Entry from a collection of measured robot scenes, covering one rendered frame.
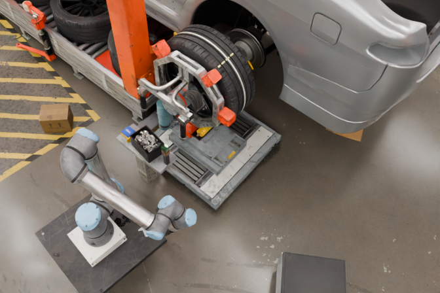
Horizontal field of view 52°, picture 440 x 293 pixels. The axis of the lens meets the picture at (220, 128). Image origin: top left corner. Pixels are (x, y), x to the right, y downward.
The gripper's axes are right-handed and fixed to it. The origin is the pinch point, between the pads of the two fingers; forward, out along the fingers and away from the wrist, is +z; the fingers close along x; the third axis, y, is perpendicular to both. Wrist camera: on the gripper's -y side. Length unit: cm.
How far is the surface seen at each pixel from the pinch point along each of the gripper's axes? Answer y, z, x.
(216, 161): -44, -1, 78
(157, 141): -58, 3, 25
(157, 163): -44, 8, 25
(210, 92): -66, -56, 16
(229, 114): -55, -55, 31
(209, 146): -56, 0, 74
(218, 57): -85, -68, 17
